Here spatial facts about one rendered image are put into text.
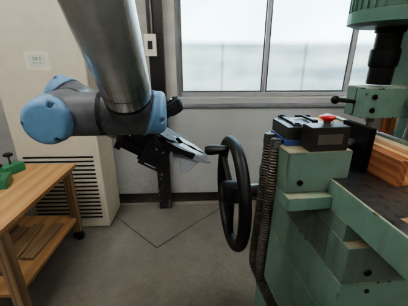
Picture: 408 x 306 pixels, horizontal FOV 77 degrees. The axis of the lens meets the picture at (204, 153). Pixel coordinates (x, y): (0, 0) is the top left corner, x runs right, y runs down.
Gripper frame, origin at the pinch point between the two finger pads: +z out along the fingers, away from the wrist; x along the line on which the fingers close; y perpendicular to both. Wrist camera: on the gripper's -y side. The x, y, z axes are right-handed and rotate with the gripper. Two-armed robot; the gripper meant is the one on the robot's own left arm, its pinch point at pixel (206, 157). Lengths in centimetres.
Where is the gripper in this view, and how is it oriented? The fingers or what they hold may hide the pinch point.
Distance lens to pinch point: 60.1
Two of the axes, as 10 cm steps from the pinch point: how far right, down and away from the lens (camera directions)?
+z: 8.6, 4.4, 2.7
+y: -5.1, 8.1, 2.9
